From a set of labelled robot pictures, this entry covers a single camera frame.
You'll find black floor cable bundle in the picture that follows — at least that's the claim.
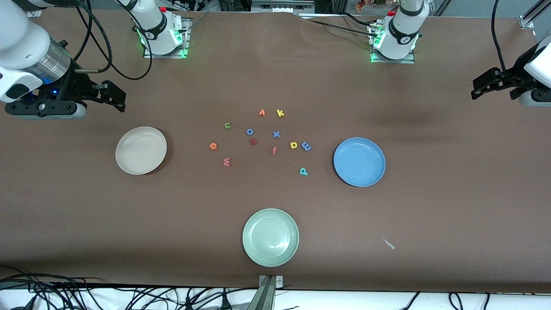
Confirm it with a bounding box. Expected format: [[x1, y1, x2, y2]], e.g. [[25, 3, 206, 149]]
[[0, 265, 241, 310]]

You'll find pale green plate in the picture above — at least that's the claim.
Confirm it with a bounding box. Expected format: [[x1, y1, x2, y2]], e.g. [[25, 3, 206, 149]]
[[242, 208, 300, 267]]

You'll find metal table edge bracket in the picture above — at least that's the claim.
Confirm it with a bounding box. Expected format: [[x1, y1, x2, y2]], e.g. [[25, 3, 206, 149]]
[[248, 275, 284, 310]]

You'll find grey equipment box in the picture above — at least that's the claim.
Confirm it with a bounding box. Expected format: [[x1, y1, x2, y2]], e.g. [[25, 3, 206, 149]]
[[251, 0, 316, 13]]

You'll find orange brown background object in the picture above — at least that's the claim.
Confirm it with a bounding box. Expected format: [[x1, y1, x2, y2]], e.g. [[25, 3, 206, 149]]
[[356, 0, 389, 12]]

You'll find blue plate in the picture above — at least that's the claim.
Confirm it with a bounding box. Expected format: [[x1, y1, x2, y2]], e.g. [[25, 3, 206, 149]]
[[334, 137, 386, 187]]

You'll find beige brown plate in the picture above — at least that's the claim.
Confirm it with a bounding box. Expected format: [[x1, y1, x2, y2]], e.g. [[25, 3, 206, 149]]
[[115, 126, 167, 175]]

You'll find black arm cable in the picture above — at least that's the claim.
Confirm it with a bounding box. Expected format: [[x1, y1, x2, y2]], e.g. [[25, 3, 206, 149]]
[[491, 0, 517, 74], [71, 0, 153, 81]]

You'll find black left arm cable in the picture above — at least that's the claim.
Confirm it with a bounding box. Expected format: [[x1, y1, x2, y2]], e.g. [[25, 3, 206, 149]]
[[491, 0, 517, 74]]

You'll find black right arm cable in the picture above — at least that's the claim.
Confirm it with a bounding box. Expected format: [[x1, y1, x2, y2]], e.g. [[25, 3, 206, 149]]
[[71, 0, 153, 81]]

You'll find black cable on table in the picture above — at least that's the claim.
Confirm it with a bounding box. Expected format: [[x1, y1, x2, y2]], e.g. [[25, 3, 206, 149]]
[[301, 15, 381, 39]]

